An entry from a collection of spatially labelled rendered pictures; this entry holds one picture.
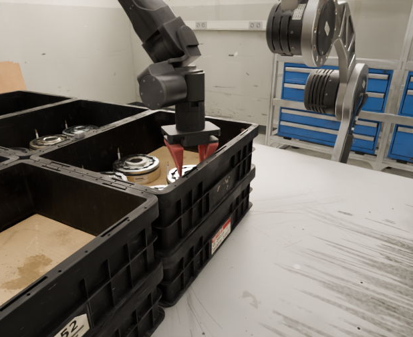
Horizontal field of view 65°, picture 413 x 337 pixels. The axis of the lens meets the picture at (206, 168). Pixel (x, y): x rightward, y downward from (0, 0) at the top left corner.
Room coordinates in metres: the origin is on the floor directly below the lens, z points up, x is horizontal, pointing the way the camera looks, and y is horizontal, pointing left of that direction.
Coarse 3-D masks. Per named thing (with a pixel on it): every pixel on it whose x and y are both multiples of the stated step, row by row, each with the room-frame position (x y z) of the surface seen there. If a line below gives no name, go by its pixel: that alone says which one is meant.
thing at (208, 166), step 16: (160, 112) 0.86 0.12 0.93; (112, 128) 0.70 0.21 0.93; (256, 128) 0.71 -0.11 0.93; (64, 144) 0.59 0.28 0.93; (240, 144) 0.63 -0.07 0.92; (48, 160) 0.51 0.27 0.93; (208, 160) 0.51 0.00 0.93; (224, 160) 0.56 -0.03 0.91; (96, 176) 0.45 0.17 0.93; (192, 176) 0.46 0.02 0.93; (160, 192) 0.40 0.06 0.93; (176, 192) 0.41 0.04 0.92; (160, 208) 0.39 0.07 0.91
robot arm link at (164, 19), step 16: (128, 0) 0.61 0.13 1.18; (144, 0) 0.60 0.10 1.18; (160, 0) 0.63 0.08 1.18; (128, 16) 0.62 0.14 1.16; (144, 16) 0.60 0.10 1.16; (160, 16) 0.60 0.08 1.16; (144, 32) 0.61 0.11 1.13; (160, 32) 0.59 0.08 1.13; (144, 48) 0.62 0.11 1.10; (160, 48) 0.60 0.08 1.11; (176, 48) 0.59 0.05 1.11
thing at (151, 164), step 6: (126, 156) 0.70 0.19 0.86; (132, 156) 0.70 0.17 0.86; (144, 156) 0.71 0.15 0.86; (150, 156) 0.70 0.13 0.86; (114, 162) 0.66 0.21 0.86; (120, 162) 0.66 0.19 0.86; (150, 162) 0.66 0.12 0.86; (156, 162) 0.66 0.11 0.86; (114, 168) 0.64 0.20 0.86; (120, 168) 0.63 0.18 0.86; (126, 168) 0.63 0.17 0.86; (132, 168) 0.63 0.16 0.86; (138, 168) 0.63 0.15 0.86; (144, 168) 0.63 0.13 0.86; (150, 168) 0.63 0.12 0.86; (132, 174) 0.61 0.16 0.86
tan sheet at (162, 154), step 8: (152, 152) 0.80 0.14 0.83; (160, 152) 0.80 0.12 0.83; (168, 152) 0.80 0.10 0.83; (184, 152) 0.80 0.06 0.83; (192, 152) 0.80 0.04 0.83; (160, 160) 0.75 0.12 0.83; (168, 160) 0.75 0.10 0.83; (184, 160) 0.75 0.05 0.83; (192, 160) 0.75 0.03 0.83; (160, 168) 0.70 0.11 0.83; (160, 176) 0.66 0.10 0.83; (144, 184) 0.62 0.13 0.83; (152, 184) 0.62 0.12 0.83; (160, 184) 0.62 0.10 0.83
